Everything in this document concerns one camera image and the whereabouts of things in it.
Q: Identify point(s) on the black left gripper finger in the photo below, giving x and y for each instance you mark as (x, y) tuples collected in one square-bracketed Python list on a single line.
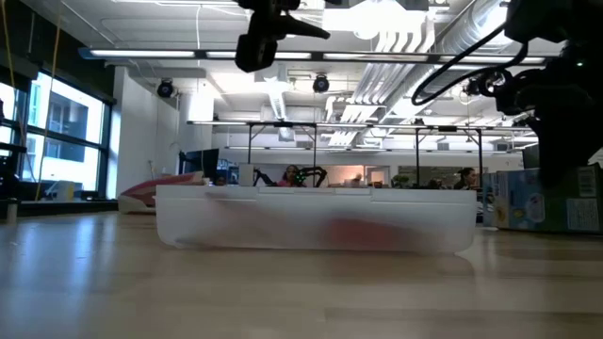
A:
[(306, 29)]

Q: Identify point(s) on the translucent white plastic box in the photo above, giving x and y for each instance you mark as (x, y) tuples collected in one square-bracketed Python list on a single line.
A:
[(301, 207)]

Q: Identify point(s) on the pink rubber eraser block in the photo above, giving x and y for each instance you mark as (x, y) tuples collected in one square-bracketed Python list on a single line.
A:
[(365, 234)]

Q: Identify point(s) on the green and blue crayon carton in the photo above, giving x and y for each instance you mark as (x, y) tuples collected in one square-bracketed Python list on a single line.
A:
[(518, 202)]

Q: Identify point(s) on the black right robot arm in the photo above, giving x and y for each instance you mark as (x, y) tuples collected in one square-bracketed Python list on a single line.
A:
[(565, 117)]

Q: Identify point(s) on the black background robot arm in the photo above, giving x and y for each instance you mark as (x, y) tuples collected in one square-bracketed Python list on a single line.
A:
[(313, 173), (261, 178)]

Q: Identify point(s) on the round black ceiling lamp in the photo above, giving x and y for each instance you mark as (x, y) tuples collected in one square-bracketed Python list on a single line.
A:
[(165, 88), (321, 84)]

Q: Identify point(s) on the long ceiling light bar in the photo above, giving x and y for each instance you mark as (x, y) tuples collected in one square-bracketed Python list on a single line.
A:
[(141, 53)]

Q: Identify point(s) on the person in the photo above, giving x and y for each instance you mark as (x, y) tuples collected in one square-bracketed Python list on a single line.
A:
[(466, 179), (288, 178), (219, 180)]

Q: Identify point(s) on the white cylinder cup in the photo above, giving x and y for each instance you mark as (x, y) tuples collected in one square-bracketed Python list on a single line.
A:
[(246, 174)]

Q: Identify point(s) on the black computer monitor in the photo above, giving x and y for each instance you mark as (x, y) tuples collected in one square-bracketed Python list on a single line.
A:
[(202, 162), (530, 157)]

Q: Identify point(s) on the pink and white stapler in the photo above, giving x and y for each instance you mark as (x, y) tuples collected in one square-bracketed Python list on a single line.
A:
[(151, 190)]

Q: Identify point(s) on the large black-framed window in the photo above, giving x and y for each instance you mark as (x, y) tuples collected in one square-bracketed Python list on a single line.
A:
[(66, 132)]

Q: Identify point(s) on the small grey cylinder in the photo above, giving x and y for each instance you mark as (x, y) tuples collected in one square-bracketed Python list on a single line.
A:
[(11, 209)]

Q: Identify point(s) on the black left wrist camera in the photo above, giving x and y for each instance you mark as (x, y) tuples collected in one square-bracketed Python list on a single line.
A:
[(256, 52)]

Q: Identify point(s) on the black metal frame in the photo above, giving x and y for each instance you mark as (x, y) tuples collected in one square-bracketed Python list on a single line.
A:
[(281, 124), (447, 128)]

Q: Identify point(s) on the silver ventilation duct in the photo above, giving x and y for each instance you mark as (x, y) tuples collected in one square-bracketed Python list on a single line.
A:
[(452, 42)]

